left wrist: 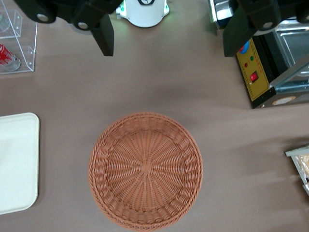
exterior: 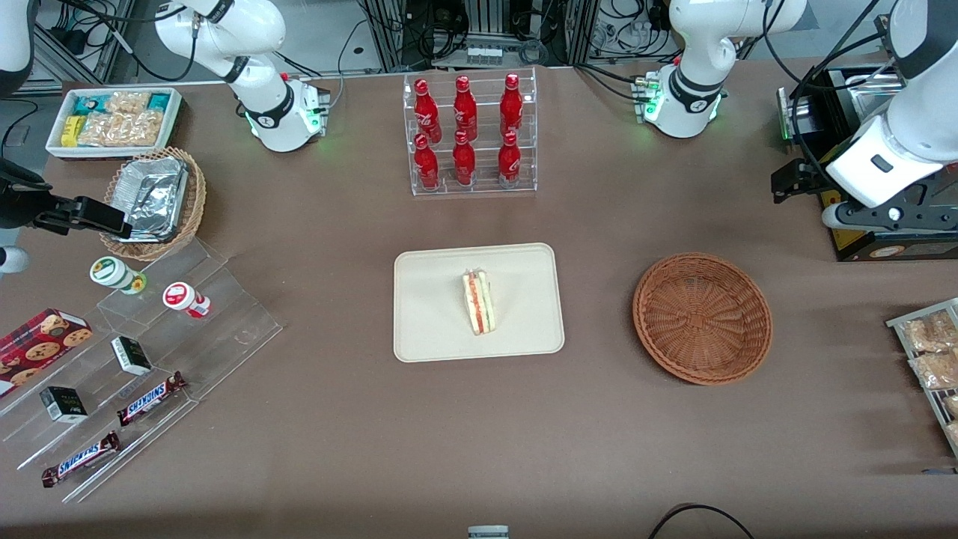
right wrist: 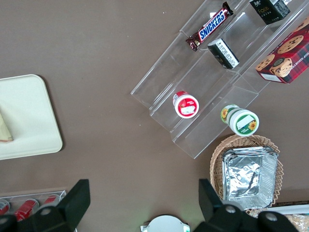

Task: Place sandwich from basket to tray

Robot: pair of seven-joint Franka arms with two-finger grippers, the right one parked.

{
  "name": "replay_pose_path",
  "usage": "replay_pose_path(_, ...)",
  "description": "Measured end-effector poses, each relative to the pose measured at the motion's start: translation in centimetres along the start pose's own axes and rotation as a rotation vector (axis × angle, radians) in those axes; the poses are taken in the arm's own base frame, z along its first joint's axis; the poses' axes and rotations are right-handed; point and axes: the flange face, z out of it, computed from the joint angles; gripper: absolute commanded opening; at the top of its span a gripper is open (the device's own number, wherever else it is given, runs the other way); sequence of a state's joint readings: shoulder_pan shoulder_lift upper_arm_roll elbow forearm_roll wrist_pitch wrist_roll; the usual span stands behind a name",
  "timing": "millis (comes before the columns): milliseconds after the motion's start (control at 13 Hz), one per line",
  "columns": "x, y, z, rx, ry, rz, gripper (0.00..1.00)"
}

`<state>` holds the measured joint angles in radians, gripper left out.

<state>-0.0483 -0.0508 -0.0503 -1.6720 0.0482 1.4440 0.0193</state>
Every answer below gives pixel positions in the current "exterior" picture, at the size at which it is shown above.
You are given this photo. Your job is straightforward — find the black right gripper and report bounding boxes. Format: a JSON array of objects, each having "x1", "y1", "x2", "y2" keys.
[{"x1": 0, "y1": 159, "x2": 133, "y2": 240}]

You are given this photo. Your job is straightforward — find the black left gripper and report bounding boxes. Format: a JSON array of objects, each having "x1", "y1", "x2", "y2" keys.
[{"x1": 772, "y1": 159, "x2": 834, "y2": 204}]

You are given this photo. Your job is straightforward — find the triangular sandwich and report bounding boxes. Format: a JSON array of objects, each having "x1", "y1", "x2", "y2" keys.
[{"x1": 462, "y1": 269, "x2": 497, "y2": 335}]

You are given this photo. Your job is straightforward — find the light wicker basket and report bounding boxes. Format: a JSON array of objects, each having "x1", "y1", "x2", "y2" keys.
[{"x1": 100, "y1": 147, "x2": 207, "y2": 261}]

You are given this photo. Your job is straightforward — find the brown wicker basket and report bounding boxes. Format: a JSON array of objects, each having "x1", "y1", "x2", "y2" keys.
[{"x1": 632, "y1": 253, "x2": 773, "y2": 386}]

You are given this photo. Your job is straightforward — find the beige plastic tray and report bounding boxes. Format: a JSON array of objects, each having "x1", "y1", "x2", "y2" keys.
[{"x1": 394, "y1": 243, "x2": 565, "y2": 363}]

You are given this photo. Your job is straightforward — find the aluminium foil container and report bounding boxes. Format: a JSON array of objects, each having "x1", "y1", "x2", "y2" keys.
[{"x1": 111, "y1": 156, "x2": 189, "y2": 243}]

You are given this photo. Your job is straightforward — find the green lid yoghurt bottle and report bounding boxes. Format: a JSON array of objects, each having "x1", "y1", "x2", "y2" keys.
[{"x1": 90, "y1": 257, "x2": 147, "y2": 295}]

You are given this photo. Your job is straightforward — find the white rectangular snack bin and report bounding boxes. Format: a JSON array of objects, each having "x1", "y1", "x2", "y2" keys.
[{"x1": 45, "y1": 88, "x2": 184, "y2": 160}]

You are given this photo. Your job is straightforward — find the clear bag of snacks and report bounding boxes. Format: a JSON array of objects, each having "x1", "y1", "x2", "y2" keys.
[{"x1": 79, "y1": 91, "x2": 163, "y2": 147}]

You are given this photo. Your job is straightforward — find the red lid yoghurt bottle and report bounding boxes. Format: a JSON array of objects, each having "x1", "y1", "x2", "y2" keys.
[{"x1": 162, "y1": 281, "x2": 212, "y2": 320}]

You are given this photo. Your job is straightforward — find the black hot dog machine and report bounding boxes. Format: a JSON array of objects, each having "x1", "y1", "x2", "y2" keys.
[{"x1": 777, "y1": 64, "x2": 958, "y2": 262}]

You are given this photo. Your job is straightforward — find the small black carton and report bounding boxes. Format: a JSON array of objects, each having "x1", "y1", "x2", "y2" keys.
[
  {"x1": 40, "y1": 386, "x2": 88, "y2": 424},
  {"x1": 111, "y1": 336, "x2": 153, "y2": 376}
]

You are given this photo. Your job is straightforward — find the red cookie box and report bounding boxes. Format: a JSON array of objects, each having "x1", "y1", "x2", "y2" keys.
[{"x1": 0, "y1": 308, "x2": 94, "y2": 398}]

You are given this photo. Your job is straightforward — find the clear acrylic stepped shelf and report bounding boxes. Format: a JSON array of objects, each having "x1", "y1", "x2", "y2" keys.
[{"x1": 0, "y1": 238, "x2": 284, "y2": 504}]

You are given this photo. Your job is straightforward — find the snickers chocolate bar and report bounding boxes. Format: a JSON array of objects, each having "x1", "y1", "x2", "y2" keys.
[
  {"x1": 41, "y1": 431, "x2": 121, "y2": 488},
  {"x1": 117, "y1": 371, "x2": 188, "y2": 427}
]

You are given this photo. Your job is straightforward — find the clear bag of pastries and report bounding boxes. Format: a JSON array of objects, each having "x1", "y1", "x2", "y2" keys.
[
  {"x1": 909, "y1": 350, "x2": 958, "y2": 390},
  {"x1": 902, "y1": 311, "x2": 958, "y2": 353}
]

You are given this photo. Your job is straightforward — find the red cola bottle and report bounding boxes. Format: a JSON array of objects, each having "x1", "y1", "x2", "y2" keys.
[
  {"x1": 453, "y1": 131, "x2": 477, "y2": 186},
  {"x1": 500, "y1": 73, "x2": 524, "y2": 138},
  {"x1": 454, "y1": 76, "x2": 478, "y2": 141},
  {"x1": 498, "y1": 131, "x2": 522, "y2": 188},
  {"x1": 414, "y1": 79, "x2": 442, "y2": 144},
  {"x1": 414, "y1": 134, "x2": 440, "y2": 191}
]

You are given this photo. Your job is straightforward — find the clear acrylic bottle rack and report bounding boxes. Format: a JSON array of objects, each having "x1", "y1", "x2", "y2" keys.
[{"x1": 403, "y1": 67, "x2": 538, "y2": 197}]

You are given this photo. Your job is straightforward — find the metal wire rack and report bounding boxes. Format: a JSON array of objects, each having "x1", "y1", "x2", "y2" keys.
[{"x1": 887, "y1": 298, "x2": 958, "y2": 457}]

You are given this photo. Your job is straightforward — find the black floor cable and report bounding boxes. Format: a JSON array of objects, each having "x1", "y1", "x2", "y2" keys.
[{"x1": 647, "y1": 504, "x2": 757, "y2": 539}]

